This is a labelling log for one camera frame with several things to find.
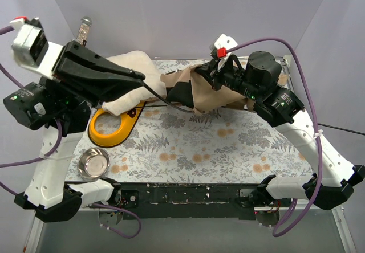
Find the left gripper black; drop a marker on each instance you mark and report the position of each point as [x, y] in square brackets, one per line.
[61, 65]

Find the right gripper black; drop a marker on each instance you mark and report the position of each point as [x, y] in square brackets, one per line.
[215, 74]

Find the beige pet tent fabric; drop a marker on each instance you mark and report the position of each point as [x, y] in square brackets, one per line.
[190, 89]

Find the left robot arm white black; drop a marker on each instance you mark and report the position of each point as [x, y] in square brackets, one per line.
[64, 118]

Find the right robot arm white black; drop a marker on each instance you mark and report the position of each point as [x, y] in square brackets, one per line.
[333, 180]

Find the yellow pet bowl stand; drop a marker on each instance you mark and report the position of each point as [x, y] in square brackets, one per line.
[127, 122]

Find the white fluffy cushion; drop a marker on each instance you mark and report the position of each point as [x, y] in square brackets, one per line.
[134, 92]

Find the glitter microphone toy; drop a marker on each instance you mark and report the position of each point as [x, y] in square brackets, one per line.
[86, 23]

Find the floral table mat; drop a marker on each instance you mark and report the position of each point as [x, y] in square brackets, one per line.
[222, 146]

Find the steel bowl near front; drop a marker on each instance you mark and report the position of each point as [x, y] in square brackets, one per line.
[93, 163]

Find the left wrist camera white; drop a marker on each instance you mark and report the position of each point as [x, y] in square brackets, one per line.
[30, 44]

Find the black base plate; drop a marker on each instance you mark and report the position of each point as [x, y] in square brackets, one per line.
[192, 200]

